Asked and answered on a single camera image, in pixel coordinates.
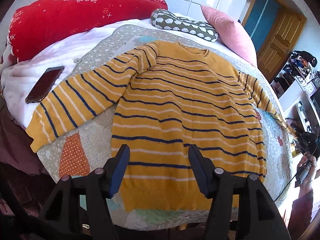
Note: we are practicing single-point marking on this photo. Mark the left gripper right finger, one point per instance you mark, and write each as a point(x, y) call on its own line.
point(239, 205)

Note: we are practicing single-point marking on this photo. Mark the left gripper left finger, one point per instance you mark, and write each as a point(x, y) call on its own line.
point(77, 207)

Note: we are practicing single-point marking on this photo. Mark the yellow striped knit sweater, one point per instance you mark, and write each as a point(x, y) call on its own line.
point(168, 96)

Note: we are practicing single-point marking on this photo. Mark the person's right hand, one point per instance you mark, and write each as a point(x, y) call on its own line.
point(306, 173)

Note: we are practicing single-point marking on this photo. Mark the white cluttered shelf unit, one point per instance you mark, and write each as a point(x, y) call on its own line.
point(297, 95)

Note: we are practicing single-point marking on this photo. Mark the small desk clock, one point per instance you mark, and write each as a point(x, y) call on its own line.
point(316, 82)

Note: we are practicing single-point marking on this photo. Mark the maroon jacket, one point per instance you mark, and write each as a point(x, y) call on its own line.
point(24, 172)

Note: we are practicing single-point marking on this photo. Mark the wooden door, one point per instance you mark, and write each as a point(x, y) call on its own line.
point(274, 27)

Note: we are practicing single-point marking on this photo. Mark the pink cushion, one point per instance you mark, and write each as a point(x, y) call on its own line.
point(231, 33)

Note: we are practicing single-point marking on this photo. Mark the black smartphone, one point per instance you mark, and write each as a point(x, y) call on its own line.
point(43, 86)

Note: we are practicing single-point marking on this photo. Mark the pink white fleece blanket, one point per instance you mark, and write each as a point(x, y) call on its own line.
point(18, 80)

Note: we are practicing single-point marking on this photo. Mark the green sheep pattern pillow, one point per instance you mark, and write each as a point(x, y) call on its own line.
point(164, 19)

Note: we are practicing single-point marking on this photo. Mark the red folded quilt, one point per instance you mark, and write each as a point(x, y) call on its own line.
point(44, 22)

